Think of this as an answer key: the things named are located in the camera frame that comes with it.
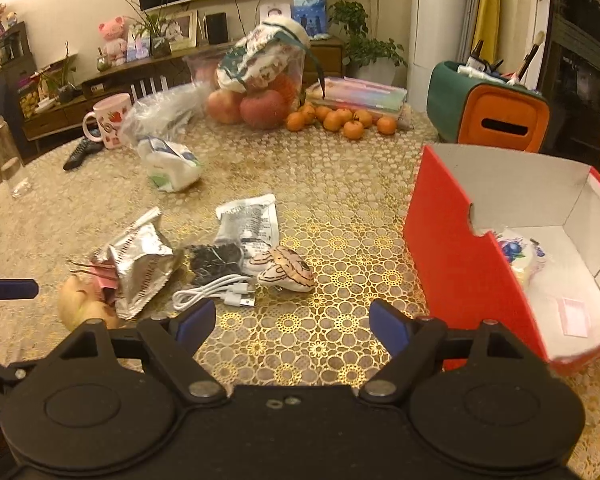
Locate white black sachet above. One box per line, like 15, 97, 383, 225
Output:
214, 193, 280, 261

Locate wooden sideboard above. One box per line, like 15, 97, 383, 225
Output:
22, 35, 347, 155

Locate pink pig plush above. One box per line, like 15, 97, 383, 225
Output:
98, 15, 129, 67

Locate crumpled white wrapper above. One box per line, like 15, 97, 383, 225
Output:
136, 136, 202, 194

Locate green potted tree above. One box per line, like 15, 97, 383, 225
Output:
302, 0, 408, 87

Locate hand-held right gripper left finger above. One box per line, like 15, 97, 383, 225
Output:
45, 300, 231, 407

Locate pink card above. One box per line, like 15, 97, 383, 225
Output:
555, 297, 592, 337

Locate red cardboard box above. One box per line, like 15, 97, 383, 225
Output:
402, 142, 600, 377

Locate pink small packet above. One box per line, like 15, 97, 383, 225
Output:
91, 254, 122, 303

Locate framed photo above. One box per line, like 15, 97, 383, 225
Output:
166, 9, 199, 52

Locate potted orchid plant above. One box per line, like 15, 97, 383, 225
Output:
126, 0, 175, 59

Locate pile of tangerines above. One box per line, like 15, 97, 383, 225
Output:
285, 102, 399, 140

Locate green white snack bag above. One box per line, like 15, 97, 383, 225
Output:
216, 16, 312, 97

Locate silver foil snack bag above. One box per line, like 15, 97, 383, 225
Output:
107, 221, 177, 322

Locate yellow curtain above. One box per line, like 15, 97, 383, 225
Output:
472, 0, 505, 63

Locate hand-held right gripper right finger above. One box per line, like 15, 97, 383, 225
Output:
359, 300, 548, 405

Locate black remote control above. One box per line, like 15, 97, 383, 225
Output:
62, 137, 104, 171

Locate yellow rubber toy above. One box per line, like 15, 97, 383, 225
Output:
57, 276, 122, 332

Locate white standing air conditioner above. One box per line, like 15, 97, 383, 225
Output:
412, 0, 502, 69

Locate dark side shelf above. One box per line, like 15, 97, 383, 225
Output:
0, 22, 37, 158

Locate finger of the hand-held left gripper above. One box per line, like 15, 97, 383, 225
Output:
0, 267, 39, 305
0, 351, 35, 403

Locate clear glass tumbler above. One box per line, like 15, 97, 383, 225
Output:
0, 116, 32, 199

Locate pink white mug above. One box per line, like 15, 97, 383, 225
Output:
82, 92, 134, 151

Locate white photo card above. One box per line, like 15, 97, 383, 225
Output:
257, 3, 294, 28

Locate white chair back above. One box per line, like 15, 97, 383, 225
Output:
129, 76, 169, 102

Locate clear plastic bag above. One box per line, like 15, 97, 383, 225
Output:
119, 84, 212, 147

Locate green orange desk organizer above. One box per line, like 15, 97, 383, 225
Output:
427, 60, 552, 155

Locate small potted plant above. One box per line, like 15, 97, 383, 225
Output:
34, 44, 80, 105

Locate black speaker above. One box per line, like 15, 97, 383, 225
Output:
205, 12, 229, 46

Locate gold floral patterned desktop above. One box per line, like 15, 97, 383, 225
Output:
0, 106, 600, 413

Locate blue printed card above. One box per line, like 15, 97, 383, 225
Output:
292, 0, 328, 37

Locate white usb cable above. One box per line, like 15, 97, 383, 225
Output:
172, 274, 257, 315

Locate black packet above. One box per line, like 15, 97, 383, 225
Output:
184, 243, 244, 287

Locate white blue printed packet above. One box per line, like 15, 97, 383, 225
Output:
494, 229, 549, 288

